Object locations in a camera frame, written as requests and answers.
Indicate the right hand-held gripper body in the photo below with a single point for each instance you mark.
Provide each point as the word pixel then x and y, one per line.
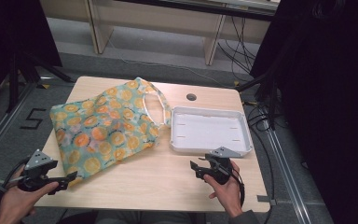
pixel 222 168

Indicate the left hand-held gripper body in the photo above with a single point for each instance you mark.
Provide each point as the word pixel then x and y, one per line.
pixel 37 168

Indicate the orange print fabric tote bag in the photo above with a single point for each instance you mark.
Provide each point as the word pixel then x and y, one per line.
pixel 105 130

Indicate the person's right hand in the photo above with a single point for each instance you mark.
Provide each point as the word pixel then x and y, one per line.
pixel 227 193

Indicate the person's left hand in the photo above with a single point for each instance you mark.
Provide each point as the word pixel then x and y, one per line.
pixel 18 202

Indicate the white plastic tray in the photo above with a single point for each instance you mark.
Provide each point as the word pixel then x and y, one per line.
pixel 208 130

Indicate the grey tape piece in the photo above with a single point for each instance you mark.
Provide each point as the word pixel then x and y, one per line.
pixel 265 199

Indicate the person's lap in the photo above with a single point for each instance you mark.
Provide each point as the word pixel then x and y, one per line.
pixel 136 217

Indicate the black metal stand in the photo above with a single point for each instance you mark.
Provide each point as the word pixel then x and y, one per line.
pixel 14 81
pixel 272 93

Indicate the black curtain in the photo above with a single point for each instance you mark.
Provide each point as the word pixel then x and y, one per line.
pixel 12 37
pixel 329 93

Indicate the metal floor rail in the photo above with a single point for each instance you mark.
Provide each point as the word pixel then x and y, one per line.
pixel 286 174
pixel 3 124

